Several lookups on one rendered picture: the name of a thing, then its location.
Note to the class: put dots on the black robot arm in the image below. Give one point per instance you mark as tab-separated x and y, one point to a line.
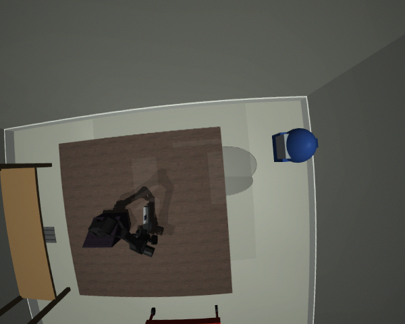
105	228

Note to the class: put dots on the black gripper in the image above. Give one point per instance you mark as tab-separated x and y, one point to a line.
153	239

